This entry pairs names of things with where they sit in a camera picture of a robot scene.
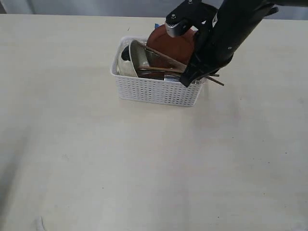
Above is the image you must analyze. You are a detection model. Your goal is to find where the white ceramic bowl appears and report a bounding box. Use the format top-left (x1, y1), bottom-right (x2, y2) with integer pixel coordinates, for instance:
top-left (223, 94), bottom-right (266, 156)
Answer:
top-left (117, 39), bottom-right (152, 78)

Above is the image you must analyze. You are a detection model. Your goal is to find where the white perforated plastic basket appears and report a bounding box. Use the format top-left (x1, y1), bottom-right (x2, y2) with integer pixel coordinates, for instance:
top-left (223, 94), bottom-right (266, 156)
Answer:
top-left (110, 36), bottom-right (208, 107)

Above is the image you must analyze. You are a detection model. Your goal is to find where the white backdrop curtain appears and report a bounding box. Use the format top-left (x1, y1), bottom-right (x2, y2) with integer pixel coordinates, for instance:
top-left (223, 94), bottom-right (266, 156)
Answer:
top-left (0, 0), bottom-right (308, 21)

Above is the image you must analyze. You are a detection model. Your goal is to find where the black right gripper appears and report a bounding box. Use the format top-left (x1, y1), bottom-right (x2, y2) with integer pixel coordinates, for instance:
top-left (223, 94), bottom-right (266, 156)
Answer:
top-left (166, 0), bottom-right (235, 87)

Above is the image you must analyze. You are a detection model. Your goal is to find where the brown wooden spoon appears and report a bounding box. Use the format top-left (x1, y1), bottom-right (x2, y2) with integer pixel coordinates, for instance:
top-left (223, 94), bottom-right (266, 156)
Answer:
top-left (136, 70), bottom-right (182, 76)

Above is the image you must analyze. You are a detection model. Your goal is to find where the silver table knife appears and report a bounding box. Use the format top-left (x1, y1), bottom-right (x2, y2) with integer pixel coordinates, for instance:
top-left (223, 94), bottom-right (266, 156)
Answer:
top-left (164, 74), bottom-right (206, 84)

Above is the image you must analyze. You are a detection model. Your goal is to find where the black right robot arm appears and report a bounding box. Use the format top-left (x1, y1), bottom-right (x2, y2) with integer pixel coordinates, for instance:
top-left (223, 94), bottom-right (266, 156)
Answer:
top-left (165, 0), bottom-right (278, 87)

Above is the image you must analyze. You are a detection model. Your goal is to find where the brown round plate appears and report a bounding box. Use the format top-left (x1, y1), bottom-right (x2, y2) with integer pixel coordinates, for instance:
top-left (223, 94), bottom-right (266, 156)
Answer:
top-left (146, 25), bottom-right (195, 65)

